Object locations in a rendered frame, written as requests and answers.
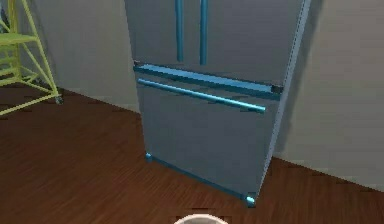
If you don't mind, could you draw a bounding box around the blue vertical fridge handle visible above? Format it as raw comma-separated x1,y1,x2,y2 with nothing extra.
174,0,185,63
199,0,209,66

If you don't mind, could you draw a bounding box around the grey fridge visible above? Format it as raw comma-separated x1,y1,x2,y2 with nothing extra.
123,0,313,208

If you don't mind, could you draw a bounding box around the blue horizontal fridge handle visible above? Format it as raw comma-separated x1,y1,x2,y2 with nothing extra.
137,78,267,115

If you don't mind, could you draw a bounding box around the white round object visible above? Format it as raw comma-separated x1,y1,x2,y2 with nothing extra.
173,213,230,224

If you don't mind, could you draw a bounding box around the yellow-green shelf stand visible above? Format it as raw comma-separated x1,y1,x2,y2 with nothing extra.
0,0,64,117

